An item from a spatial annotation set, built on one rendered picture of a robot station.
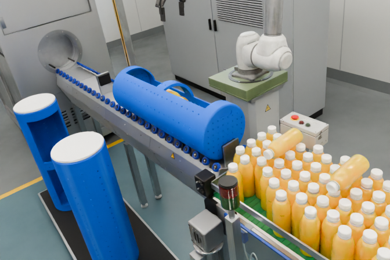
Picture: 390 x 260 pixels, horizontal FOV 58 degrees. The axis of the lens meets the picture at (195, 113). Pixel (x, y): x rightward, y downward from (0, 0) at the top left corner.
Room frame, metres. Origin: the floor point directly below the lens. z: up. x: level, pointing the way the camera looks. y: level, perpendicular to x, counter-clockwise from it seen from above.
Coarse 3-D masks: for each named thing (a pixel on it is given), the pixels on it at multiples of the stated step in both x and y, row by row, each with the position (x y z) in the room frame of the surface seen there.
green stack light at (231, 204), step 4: (220, 196) 0.87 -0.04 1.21; (224, 200) 0.86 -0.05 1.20; (228, 200) 0.85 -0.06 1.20; (232, 200) 0.85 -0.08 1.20; (236, 200) 0.85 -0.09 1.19; (224, 204) 0.86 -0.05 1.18; (228, 204) 0.85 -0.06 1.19; (232, 204) 0.85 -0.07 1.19; (236, 204) 0.85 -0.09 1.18; (224, 208) 0.86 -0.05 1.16; (228, 208) 0.85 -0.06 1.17; (232, 208) 0.85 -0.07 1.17; (236, 208) 0.85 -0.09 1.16
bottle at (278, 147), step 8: (296, 128) 1.26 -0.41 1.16; (280, 136) 1.22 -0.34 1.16; (288, 136) 1.21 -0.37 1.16; (296, 136) 1.22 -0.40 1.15; (272, 144) 1.18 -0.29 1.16; (280, 144) 1.17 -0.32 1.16; (288, 144) 1.18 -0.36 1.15; (296, 144) 1.21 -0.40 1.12; (272, 152) 1.15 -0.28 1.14; (280, 152) 1.15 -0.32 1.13
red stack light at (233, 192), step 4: (220, 188) 0.86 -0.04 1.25; (232, 188) 0.85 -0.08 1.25; (236, 188) 0.86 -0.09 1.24; (220, 192) 0.87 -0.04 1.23; (224, 192) 0.85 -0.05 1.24; (228, 192) 0.85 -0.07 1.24; (232, 192) 0.85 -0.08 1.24; (236, 192) 0.86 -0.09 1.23; (224, 196) 0.86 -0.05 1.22; (228, 196) 0.85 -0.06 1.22; (232, 196) 0.85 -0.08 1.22; (236, 196) 0.86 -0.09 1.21
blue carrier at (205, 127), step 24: (120, 72) 2.09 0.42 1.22; (144, 72) 2.18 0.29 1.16; (120, 96) 1.96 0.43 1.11; (144, 96) 1.77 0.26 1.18; (168, 96) 1.65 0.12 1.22; (192, 96) 1.83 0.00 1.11; (168, 120) 1.56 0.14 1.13; (192, 120) 1.43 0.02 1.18; (216, 120) 1.40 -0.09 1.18; (240, 120) 1.48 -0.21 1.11; (192, 144) 1.41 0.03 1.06; (216, 144) 1.39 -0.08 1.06
